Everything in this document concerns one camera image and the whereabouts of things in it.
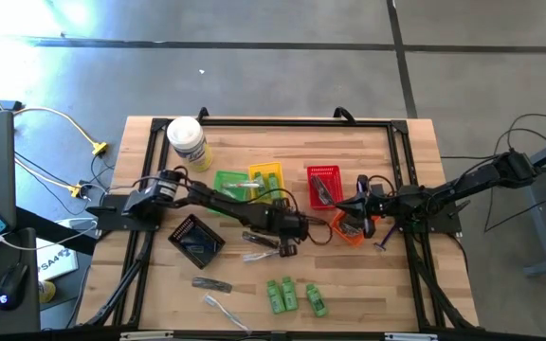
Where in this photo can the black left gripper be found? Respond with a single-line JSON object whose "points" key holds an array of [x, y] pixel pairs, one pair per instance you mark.
{"points": [[292, 226]]}

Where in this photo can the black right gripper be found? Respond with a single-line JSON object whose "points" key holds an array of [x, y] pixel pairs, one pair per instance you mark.
{"points": [[379, 206]]}

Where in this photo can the black shower cap bag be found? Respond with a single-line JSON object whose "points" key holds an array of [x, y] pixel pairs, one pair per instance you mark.
{"points": [[349, 228]]}

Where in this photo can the green travel shampoo bottle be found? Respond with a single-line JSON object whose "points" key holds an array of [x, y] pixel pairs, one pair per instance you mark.
{"points": [[316, 300], [274, 185], [260, 184], [289, 294], [276, 297]]}

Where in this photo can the red toothbrush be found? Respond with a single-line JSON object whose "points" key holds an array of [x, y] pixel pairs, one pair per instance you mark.
{"points": [[242, 185]]}

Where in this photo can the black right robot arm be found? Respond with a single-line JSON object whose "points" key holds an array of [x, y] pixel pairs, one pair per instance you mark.
{"points": [[467, 182]]}

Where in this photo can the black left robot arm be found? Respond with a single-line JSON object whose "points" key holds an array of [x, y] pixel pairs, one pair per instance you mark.
{"points": [[216, 201]]}

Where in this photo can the orange plastic basket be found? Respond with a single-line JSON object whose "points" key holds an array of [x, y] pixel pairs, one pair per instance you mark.
{"points": [[349, 239]]}

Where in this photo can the red plastic basket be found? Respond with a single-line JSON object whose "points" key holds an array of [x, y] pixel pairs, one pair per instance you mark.
{"points": [[322, 170]]}

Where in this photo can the yellow plastic basket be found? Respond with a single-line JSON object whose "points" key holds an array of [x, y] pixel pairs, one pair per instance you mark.
{"points": [[267, 168]]}

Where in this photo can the green plastic basket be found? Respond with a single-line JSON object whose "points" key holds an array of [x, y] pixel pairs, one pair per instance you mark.
{"points": [[223, 177]]}

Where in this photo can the black plastic basket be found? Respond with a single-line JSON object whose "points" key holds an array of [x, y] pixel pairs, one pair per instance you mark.
{"points": [[196, 260]]}

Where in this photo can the silver aluminium bar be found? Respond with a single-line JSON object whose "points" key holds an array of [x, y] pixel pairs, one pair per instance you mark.
{"points": [[411, 336], [147, 336]]}

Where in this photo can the yellow Lysol wipes canister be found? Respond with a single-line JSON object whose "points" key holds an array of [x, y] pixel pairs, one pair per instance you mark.
{"points": [[190, 144]]}

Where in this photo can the blue-grey metal table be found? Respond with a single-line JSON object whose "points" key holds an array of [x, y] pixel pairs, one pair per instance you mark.
{"points": [[538, 222]]}

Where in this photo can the white printed box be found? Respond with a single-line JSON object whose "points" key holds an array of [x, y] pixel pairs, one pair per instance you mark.
{"points": [[55, 260]]}

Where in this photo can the small yellow container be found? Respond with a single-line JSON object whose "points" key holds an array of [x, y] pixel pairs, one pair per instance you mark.
{"points": [[47, 291]]}

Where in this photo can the black side desk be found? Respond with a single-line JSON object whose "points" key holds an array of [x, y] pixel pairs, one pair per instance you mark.
{"points": [[26, 322]]}

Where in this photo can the black computer mouse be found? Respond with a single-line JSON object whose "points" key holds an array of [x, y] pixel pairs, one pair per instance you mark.
{"points": [[12, 285]]}

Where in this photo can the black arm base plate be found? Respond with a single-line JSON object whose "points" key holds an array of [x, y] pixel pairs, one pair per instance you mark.
{"points": [[448, 225], [112, 223]]}

